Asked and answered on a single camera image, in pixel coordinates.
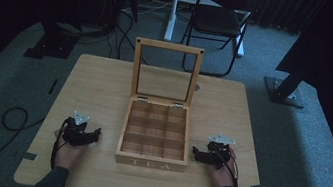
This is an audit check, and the white cable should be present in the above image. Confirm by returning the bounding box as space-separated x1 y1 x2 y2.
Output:
121 0 174 21

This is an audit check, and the small black stick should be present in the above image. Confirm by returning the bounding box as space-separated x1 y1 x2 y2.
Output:
47 77 59 96

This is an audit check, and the wooden tea box with lid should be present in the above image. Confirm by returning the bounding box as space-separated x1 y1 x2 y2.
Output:
113 36 206 175

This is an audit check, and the person's left hand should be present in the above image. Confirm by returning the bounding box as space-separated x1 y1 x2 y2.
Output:
48 127 91 174

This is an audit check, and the looped black floor cable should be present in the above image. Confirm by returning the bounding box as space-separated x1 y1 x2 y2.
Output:
0 104 48 187

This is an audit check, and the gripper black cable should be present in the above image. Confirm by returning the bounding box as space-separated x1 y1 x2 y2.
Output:
47 117 72 171
209 150 246 187

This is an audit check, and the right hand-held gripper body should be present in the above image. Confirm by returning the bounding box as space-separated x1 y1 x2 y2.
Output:
202 131 238 173

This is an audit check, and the person's right hand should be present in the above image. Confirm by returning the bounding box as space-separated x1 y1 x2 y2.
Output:
203 144 244 187

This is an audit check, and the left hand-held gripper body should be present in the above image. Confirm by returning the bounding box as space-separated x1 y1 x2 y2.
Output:
59 108 96 149

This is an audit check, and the slanted black stand with base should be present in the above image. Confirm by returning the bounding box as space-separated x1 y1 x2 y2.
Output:
260 63 311 110

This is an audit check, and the black cables bundle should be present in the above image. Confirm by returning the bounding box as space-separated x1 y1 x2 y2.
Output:
102 7 156 65

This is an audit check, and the black stand with base plate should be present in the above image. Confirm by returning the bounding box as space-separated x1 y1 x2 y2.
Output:
22 7 84 66

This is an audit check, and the black folding chair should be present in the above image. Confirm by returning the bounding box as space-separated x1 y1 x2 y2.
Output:
176 0 264 84
162 0 255 58

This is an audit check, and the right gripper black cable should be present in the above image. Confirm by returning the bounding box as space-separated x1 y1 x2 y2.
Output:
209 150 246 187

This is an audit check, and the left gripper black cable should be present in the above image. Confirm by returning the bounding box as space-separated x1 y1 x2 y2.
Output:
47 117 72 171

